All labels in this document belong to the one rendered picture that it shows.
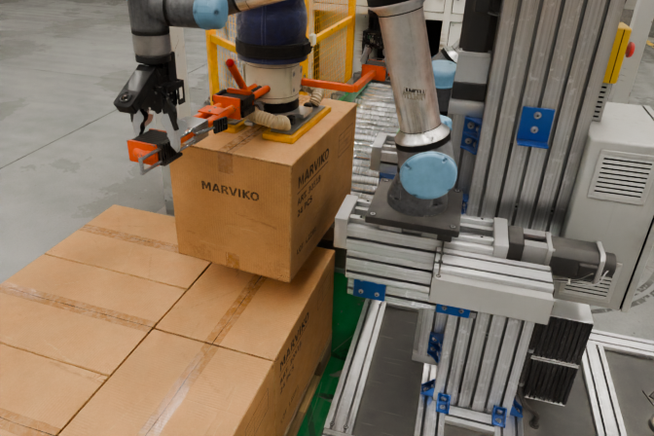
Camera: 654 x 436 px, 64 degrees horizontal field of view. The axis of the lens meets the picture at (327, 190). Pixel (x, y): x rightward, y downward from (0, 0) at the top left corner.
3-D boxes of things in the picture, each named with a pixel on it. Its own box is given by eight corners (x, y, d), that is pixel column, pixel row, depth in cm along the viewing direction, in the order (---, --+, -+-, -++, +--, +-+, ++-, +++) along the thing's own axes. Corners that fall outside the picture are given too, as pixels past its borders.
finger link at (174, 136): (199, 142, 120) (183, 103, 117) (184, 151, 115) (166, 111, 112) (189, 145, 121) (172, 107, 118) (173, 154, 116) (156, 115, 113)
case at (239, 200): (261, 180, 224) (259, 88, 205) (350, 199, 212) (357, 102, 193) (178, 253, 173) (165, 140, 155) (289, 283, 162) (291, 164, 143)
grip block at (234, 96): (226, 106, 154) (225, 87, 151) (256, 111, 151) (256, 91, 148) (210, 115, 147) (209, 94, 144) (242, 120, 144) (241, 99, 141)
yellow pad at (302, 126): (305, 106, 187) (305, 92, 185) (331, 111, 185) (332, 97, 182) (262, 139, 159) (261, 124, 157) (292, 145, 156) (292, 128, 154)
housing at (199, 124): (187, 131, 135) (186, 115, 133) (210, 135, 133) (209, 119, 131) (170, 141, 129) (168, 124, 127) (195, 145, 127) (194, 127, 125)
